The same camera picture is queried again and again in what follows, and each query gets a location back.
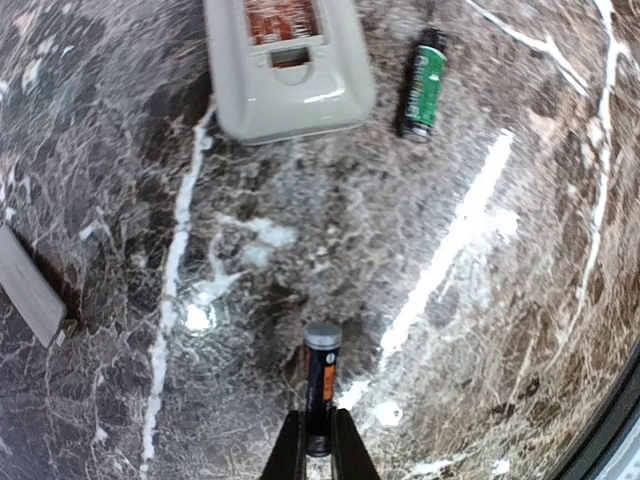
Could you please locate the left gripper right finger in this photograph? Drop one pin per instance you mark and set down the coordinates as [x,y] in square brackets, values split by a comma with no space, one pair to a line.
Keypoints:
[350,459]

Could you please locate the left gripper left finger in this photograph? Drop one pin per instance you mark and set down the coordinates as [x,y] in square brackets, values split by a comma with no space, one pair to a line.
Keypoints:
[287,460]

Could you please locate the dark blue orange AAA battery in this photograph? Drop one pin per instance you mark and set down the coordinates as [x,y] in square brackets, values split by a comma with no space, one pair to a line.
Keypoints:
[322,344]

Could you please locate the grey battery compartment cover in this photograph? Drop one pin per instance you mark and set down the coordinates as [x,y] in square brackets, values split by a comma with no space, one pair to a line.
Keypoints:
[34,298]

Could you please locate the white universal remote control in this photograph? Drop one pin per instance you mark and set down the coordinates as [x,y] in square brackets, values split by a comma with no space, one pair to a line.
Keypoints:
[287,69]

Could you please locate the green AAA battery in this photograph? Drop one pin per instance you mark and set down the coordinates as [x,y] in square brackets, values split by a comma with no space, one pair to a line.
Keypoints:
[423,86]

